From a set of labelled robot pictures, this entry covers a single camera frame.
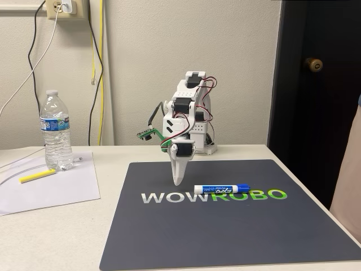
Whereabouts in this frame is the black power cable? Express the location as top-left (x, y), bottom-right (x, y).
top-left (27, 0), bottom-right (47, 147)
top-left (87, 19), bottom-right (105, 146)

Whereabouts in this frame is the yellow stick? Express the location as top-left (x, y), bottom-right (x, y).
top-left (19, 168), bottom-right (57, 185)

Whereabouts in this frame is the black camera cable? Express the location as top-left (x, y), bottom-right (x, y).
top-left (147, 100), bottom-right (168, 129)

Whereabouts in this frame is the white charger cable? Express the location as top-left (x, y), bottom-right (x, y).
top-left (0, 2), bottom-right (69, 117)

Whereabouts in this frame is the clear plastic water bottle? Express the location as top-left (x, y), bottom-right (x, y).
top-left (39, 89), bottom-right (74, 172)

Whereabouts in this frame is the brass door knob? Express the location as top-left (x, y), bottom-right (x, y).
top-left (303, 57), bottom-right (324, 74)

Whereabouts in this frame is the white charger plug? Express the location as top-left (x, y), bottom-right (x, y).
top-left (61, 0), bottom-right (78, 15)

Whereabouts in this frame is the red white servo wire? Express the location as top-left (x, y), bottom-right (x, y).
top-left (160, 111), bottom-right (191, 150)

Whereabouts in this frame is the blue Expo dry-erase marker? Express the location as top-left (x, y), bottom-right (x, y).
top-left (193, 183), bottom-right (251, 195)

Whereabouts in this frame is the white cable with connector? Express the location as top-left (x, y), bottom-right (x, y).
top-left (0, 156), bottom-right (85, 187)

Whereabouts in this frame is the yellow network cable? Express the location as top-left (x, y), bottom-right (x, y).
top-left (89, 11), bottom-right (105, 146)

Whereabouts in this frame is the dark door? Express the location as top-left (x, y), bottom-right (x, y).
top-left (267, 0), bottom-right (361, 210)

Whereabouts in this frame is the beige wall outlet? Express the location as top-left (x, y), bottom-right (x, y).
top-left (46, 0), bottom-right (88, 21)

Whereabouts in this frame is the dark grey WOWROBO mat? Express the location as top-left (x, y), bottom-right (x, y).
top-left (99, 159), bottom-right (361, 271)

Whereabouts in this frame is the white paper sheet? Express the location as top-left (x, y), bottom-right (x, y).
top-left (0, 150), bottom-right (102, 217)

